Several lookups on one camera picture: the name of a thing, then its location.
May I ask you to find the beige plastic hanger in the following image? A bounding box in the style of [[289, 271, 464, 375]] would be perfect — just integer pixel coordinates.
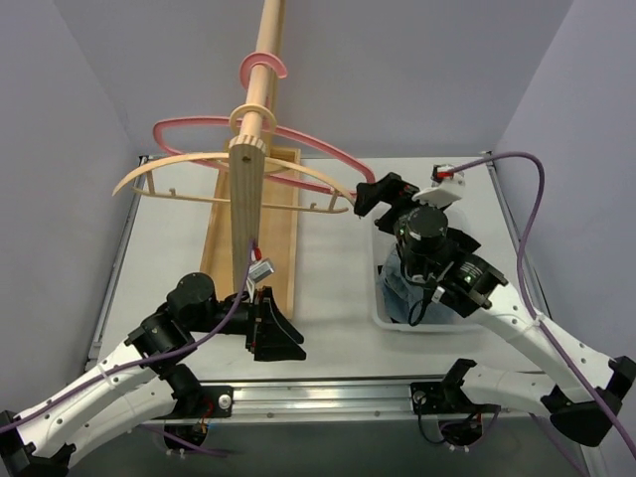
[[113, 113, 356, 216]]

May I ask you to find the black skirt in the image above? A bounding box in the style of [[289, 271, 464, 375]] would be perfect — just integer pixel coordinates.
[[446, 228, 481, 253]]

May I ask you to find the light blue denim shirt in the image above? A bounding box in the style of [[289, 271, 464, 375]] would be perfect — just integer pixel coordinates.
[[377, 246, 456, 325]]

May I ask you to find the pink plastic hanger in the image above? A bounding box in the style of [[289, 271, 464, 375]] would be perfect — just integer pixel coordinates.
[[152, 52, 376, 183]]

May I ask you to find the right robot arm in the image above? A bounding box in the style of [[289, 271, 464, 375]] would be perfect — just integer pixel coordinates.
[[354, 167, 635, 447]]

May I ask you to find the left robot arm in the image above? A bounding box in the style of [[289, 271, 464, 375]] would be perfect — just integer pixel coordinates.
[[1, 272, 306, 476]]

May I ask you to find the white perforated plastic basket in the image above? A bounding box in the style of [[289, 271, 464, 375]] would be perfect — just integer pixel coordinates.
[[368, 213, 479, 334]]

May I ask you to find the wooden clothes rack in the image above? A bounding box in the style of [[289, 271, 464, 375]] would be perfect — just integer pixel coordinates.
[[200, 1, 285, 298]]

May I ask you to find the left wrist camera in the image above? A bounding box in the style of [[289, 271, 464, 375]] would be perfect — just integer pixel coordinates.
[[246, 246, 275, 299]]

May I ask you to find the aluminium right side rail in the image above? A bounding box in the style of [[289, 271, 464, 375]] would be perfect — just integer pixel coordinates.
[[484, 151, 587, 379]]

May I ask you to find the aluminium rail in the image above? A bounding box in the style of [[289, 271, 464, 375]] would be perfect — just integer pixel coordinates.
[[484, 151, 587, 379], [198, 373, 587, 428]]

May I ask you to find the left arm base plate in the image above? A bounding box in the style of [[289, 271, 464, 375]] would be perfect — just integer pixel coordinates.
[[161, 385, 234, 446]]

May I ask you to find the aluminium front rail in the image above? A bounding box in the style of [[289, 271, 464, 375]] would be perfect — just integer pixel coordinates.
[[198, 373, 587, 428]]

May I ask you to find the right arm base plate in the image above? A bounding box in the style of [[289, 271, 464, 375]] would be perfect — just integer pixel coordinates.
[[409, 382, 501, 453]]

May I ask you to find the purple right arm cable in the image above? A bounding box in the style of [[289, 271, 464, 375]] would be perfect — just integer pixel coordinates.
[[449, 151, 636, 477]]

